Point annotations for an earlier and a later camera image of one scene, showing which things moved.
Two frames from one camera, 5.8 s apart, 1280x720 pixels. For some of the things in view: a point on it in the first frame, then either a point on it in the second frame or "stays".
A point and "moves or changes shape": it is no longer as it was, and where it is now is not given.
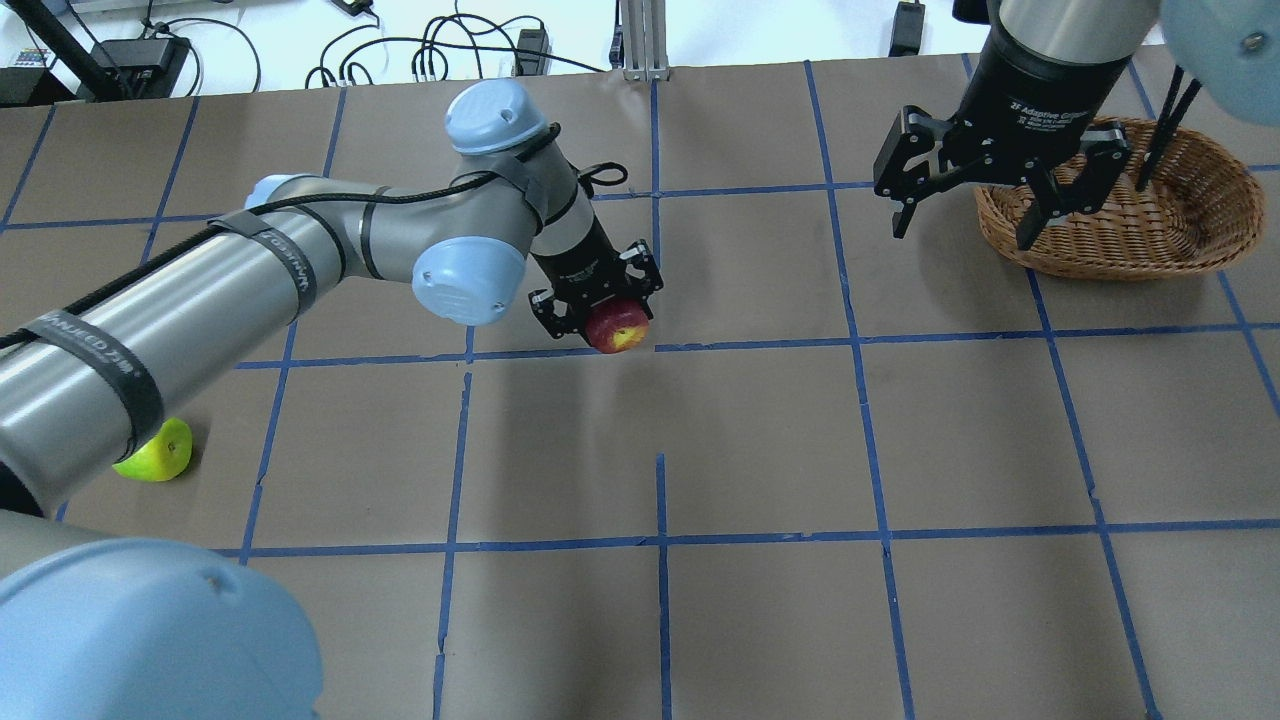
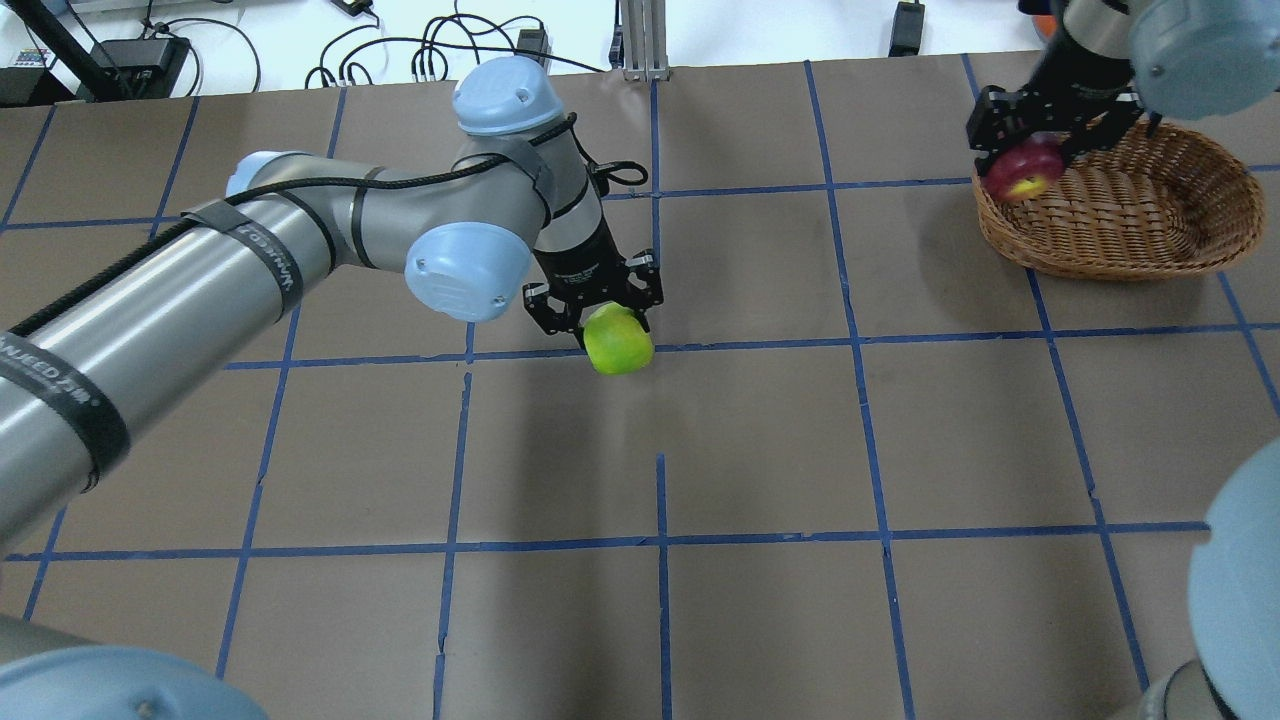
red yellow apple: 617,325 moves or changes shape
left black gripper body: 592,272 stays
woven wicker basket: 1200,206 stays
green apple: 162,458 to 617,341
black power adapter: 907,29 stays
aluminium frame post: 644,29 stays
